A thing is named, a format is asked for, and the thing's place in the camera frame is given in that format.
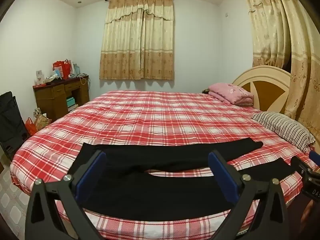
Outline beige floral window curtain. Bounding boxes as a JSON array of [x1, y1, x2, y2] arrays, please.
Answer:
[[99, 0, 175, 81]]

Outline beige floral long curtain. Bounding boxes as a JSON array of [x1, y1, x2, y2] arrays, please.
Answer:
[[240, 0, 320, 143]]

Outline pink folded blanket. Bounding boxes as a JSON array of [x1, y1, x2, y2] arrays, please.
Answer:
[[208, 82, 255, 106]]

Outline person's right hand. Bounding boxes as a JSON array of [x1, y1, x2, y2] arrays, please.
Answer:
[[301, 201, 316, 227]]

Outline cream and brown headboard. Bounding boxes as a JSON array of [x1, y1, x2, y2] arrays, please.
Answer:
[[231, 65, 293, 115]]

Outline red plastic bag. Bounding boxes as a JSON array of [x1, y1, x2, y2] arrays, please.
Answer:
[[25, 117, 38, 137]]

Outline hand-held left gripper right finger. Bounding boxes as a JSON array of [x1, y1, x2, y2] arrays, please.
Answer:
[[208, 150, 292, 240]]

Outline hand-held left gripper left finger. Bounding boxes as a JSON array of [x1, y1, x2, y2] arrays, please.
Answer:
[[25, 150, 107, 240]]

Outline bed with red plaid sheet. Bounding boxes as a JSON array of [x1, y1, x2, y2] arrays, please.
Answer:
[[10, 90, 316, 240]]

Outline patterned paper bag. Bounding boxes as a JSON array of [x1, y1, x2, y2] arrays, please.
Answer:
[[34, 107, 52, 132]]

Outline teal boxes under desk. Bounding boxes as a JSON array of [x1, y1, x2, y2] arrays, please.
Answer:
[[66, 96, 77, 112]]

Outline black pants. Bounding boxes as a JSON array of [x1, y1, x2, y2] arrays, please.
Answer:
[[67, 137, 297, 222]]

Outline striped pillow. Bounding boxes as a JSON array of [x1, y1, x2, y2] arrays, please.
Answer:
[[251, 112, 316, 153]]

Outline black folding chair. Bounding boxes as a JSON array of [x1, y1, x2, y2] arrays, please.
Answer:
[[0, 91, 31, 161]]

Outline red gift bag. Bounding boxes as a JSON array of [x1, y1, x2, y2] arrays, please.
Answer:
[[52, 59, 72, 79]]

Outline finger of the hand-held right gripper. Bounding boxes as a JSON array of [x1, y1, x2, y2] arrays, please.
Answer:
[[309, 151, 320, 166], [291, 156, 313, 178]]

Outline wooden desk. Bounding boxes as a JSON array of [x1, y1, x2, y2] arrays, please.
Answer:
[[32, 74, 90, 123]]

